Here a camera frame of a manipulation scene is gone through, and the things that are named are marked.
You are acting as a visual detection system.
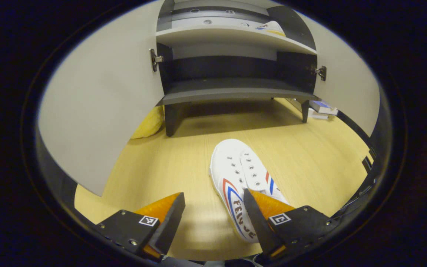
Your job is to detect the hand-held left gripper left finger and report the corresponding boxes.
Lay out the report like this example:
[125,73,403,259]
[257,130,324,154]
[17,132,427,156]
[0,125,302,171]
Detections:
[94,192,186,262]

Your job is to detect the white book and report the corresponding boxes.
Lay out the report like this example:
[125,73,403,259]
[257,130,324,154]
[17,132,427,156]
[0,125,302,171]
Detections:
[307,108,329,120]

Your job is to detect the white striped canvas shoe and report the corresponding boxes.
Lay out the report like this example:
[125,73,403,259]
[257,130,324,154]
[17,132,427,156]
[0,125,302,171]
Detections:
[209,139,290,243]
[255,21,286,37]

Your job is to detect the blue cover book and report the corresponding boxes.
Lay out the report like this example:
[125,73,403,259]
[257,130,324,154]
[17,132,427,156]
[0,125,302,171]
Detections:
[310,99,338,115]

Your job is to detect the yellow soft cushion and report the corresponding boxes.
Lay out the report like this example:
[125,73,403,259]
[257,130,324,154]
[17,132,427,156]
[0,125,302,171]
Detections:
[130,106,165,140]

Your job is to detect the grey shoe cabinet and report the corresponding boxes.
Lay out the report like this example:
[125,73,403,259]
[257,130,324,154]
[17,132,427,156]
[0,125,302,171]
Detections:
[155,0,320,137]

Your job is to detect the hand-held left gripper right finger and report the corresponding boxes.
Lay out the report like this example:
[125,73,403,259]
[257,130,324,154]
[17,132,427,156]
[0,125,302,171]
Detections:
[243,188,342,262]

